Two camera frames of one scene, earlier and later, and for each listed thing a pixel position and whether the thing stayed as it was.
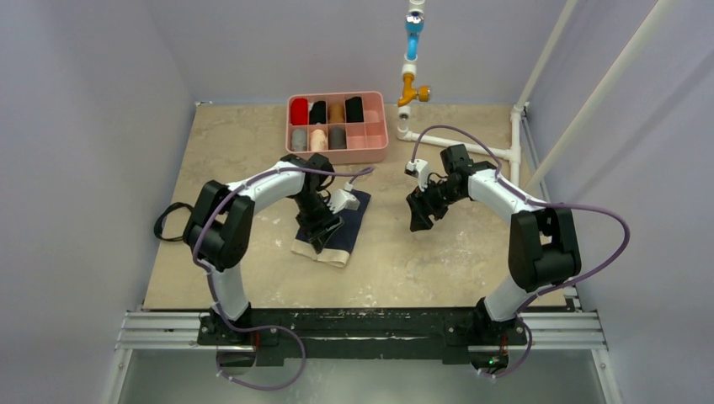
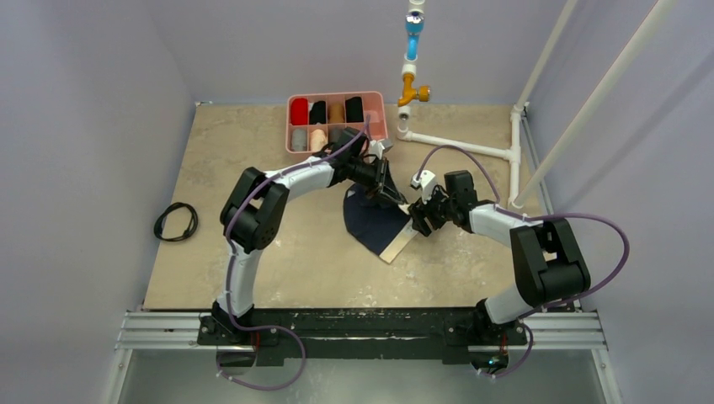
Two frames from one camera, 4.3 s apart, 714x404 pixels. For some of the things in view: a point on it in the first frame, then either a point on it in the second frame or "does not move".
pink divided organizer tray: [349, 128] does not move
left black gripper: [316, 232] to [389, 194]
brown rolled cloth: [336, 114] does not move
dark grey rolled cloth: [337, 138] does not move
